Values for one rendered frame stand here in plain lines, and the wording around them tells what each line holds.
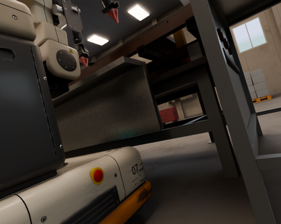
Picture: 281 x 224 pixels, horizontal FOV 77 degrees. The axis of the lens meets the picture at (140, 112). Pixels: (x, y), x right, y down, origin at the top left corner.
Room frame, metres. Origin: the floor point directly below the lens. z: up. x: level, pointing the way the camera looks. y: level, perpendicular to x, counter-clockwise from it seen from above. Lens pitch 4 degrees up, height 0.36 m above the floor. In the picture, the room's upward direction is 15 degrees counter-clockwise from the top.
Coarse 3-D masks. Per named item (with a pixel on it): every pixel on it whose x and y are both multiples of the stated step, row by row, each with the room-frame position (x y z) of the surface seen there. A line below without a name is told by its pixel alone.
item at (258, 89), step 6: (246, 72) 6.57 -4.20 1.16; (252, 72) 6.80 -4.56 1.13; (258, 72) 6.70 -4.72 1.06; (246, 78) 6.60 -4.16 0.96; (252, 78) 6.49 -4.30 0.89; (258, 78) 6.40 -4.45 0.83; (264, 78) 6.32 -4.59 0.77; (252, 84) 6.53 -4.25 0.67; (258, 84) 6.43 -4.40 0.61; (264, 84) 6.35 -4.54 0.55; (252, 90) 6.57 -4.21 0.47; (258, 90) 6.47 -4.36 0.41; (264, 90) 6.37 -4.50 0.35; (252, 96) 6.59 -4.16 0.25; (258, 96) 6.49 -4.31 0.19; (264, 96) 6.40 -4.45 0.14; (270, 96) 6.31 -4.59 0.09
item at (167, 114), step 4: (168, 108) 8.17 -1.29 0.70; (172, 108) 8.16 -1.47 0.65; (160, 112) 8.36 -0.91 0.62; (164, 112) 8.28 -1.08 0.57; (168, 112) 8.20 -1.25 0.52; (172, 112) 8.12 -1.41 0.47; (176, 112) 8.59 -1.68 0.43; (164, 116) 8.30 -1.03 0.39; (168, 116) 8.22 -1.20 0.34; (172, 116) 8.14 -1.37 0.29; (176, 116) 8.41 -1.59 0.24; (164, 120) 8.32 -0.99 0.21; (168, 120) 8.24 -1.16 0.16; (172, 120) 8.16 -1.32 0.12; (176, 120) 8.60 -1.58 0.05
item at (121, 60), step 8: (112, 64) 0.83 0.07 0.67; (120, 64) 0.89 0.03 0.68; (128, 64) 0.92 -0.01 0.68; (136, 64) 0.88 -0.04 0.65; (144, 64) 0.94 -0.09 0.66; (96, 72) 0.90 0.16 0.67; (104, 72) 0.87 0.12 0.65; (112, 72) 0.98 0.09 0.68; (120, 72) 1.02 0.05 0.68; (128, 72) 1.03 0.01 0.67; (80, 80) 0.97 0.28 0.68; (88, 80) 0.94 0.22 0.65; (96, 80) 1.05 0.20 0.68; (104, 80) 1.09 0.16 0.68; (112, 80) 1.10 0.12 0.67; (72, 88) 1.02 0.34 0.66; (80, 88) 1.12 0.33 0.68; (88, 88) 1.18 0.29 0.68; (96, 88) 1.19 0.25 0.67; (64, 96) 1.21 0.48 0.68; (72, 96) 1.27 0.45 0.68; (80, 96) 1.28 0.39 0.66; (56, 104) 1.38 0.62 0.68; (64, 104) 1.40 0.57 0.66
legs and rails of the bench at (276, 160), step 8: (280, 0) 1.32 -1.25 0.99; (264, 8) 1.37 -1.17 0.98; (248, 16) 1.43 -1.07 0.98; (232, 24) 1.50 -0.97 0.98; (256, 112) 1.52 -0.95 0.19; (264, 112) 1.49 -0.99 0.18; (272, 112) 1.46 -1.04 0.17; (256, 160) 0.46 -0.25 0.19; (264, 160) 0.46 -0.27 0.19; (272, 160) 0.45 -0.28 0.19; (280, 160) 0.44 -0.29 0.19; (264, 168) 0.46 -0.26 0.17; (272, 168) 0.45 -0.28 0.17; (280, 168) 0.44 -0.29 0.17
